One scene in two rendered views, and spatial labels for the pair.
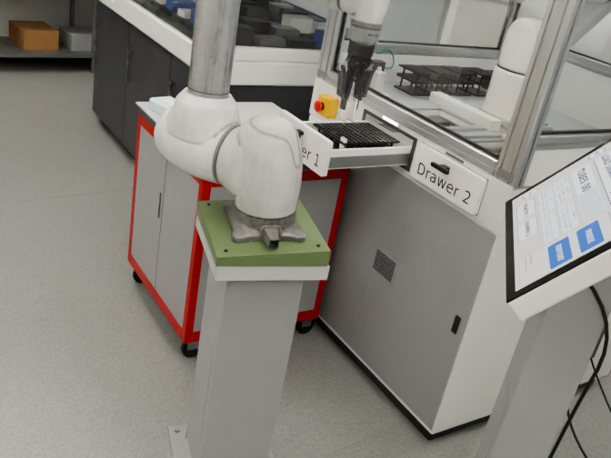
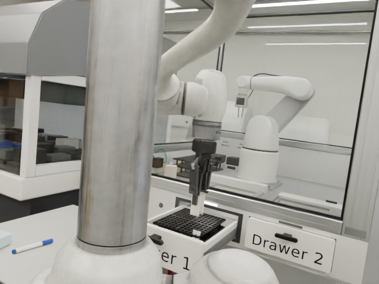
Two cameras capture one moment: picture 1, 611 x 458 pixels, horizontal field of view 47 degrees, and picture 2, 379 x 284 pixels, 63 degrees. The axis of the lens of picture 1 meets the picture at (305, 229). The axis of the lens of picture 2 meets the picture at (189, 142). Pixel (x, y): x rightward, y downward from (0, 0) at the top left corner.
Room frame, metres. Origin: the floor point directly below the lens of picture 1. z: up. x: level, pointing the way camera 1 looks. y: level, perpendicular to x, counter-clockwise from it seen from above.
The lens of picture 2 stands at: (1.20, 0.40, 1.28)
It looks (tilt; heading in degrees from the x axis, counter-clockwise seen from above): 5 degrees down; 335
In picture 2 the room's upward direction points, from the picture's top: 6 degrees clockwise
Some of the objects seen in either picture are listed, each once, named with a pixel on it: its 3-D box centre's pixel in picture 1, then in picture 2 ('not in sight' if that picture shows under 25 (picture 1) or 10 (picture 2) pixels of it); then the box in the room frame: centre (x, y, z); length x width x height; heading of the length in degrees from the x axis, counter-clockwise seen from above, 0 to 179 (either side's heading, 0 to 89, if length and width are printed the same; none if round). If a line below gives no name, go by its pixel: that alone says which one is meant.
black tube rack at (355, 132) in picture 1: (354, 141); (190, 229); (2.15, -0.10, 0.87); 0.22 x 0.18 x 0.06; 126
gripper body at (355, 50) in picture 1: (359, 57); (203, 154); (2.04, -0.06, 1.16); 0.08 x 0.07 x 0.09; 127
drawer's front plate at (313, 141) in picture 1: (302, 142); (158, 245); (2.04, 0.06, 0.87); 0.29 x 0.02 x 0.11; 36
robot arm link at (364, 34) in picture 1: (364, 32); (206, 131); (2.04, -0.06, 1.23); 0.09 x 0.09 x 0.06
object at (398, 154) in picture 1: (356, 143); (191, 229); (2.16, -0.11, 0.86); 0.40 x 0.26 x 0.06; 126
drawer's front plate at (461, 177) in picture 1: (446, 177); (287, 243); (1.97, -0.38, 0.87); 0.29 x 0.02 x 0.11; 36
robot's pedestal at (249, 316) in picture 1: (241, 359); not in sight; (1.57, 0.11, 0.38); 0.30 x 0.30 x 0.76; 22
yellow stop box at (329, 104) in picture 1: (326, 105); not in sight; (2.48, 0.01, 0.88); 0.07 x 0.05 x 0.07; 36
